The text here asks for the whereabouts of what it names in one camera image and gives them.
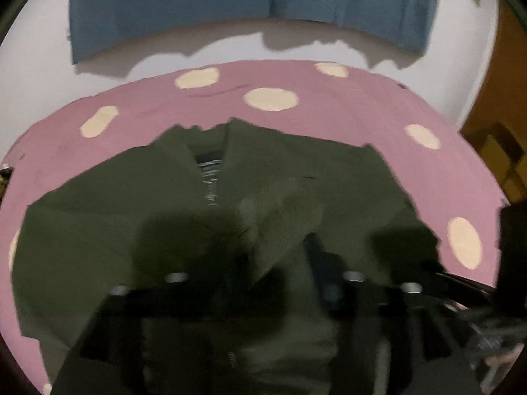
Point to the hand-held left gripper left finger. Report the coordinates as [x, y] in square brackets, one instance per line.
[185, 296]

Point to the brown wooden furniture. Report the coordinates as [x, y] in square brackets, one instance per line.
[502, 90]

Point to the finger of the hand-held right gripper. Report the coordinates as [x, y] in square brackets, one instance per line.
[461, 282]

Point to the olive green jacket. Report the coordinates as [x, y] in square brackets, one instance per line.
[123, 197]

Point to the blue padded headboard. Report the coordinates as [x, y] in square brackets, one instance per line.
[164, 8]

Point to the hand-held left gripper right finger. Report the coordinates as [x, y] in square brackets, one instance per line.
[327, 271]

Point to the pink polka-dot bedsheet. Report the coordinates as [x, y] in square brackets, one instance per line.
[329, 103]

